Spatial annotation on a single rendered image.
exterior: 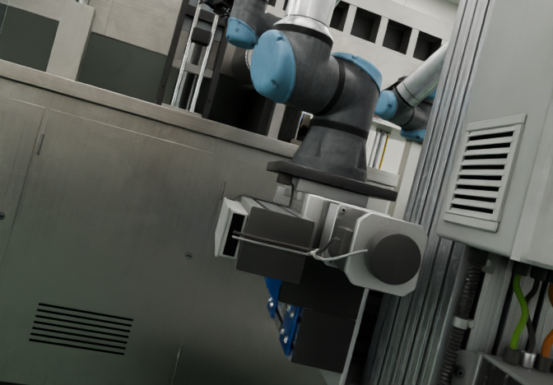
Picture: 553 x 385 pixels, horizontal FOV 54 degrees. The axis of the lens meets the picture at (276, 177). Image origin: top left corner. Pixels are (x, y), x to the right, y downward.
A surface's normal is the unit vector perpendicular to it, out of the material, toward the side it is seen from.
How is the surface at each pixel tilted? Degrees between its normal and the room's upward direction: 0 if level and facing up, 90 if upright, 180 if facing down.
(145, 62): 90
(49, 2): 90
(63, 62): 90
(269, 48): 98
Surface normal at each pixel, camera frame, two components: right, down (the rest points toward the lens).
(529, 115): -0.96, -0.25
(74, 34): 0.29, 0.06
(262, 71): -0.84, -0.09
